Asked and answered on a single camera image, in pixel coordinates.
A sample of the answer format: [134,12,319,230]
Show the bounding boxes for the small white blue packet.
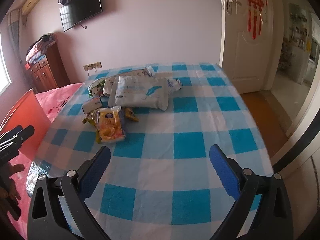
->
[81,97,102,114]

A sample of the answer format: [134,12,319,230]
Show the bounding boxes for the blue orange snack packet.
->
[97,106,126,142]

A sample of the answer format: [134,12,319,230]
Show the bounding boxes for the green white milk packet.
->
[88,77,106,98]

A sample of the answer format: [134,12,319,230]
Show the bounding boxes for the white feather wet-wipes pack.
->
[108,77,182,111]

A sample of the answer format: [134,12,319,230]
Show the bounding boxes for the grey white bag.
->
[103,66,156,96]

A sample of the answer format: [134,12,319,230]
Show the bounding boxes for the orange plastic trash bucket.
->
[1,89,51,160]

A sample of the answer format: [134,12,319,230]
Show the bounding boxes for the person's left hand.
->
[1,162,25,221]

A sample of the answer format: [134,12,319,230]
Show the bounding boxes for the pink heart-print bedspread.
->
[10,83,82,239]

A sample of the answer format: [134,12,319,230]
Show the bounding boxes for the window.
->
[0,35,12,95]

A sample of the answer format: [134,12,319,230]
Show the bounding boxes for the brown wooden cabinet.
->
[28,43,71,93]

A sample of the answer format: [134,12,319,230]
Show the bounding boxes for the folded blankets stack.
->
[25,33,56,64]

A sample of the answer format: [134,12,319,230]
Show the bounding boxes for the blue white checkered tablecloth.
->
[26,62,275,240]

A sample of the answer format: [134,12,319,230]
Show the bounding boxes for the grey patterned curtain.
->
[7,8,23,64]

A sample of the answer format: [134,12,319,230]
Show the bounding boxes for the white room door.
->
[219,0,281,94]

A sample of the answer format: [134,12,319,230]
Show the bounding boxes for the wall power outlet strip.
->
[83,62,102,71]

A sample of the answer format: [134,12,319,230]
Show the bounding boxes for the wall-mounted black television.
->
[59,0,103,32]

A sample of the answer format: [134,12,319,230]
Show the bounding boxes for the silver door handle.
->
[225,0,242,16]

